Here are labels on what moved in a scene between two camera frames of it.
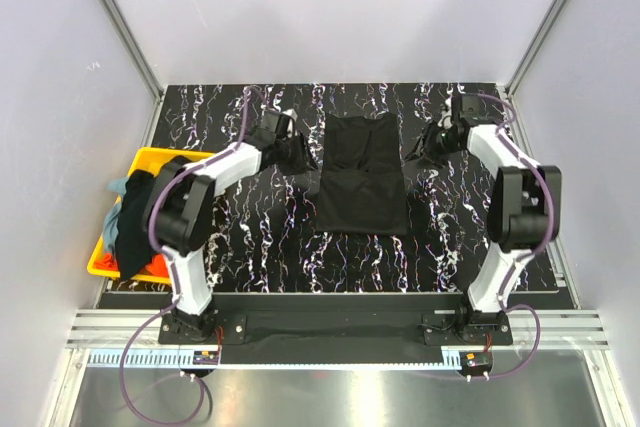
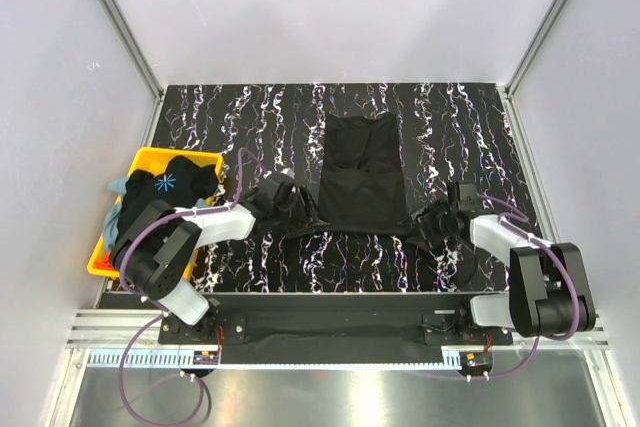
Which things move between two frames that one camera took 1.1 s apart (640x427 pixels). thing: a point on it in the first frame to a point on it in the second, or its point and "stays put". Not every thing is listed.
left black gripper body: (292, 157) to (293, 216)
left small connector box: (202, 357) stays put
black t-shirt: (362, 189) stays put
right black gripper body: (436, 144) to (435, 223)
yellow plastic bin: (151, 160) stays put
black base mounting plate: (337, 329) stays put
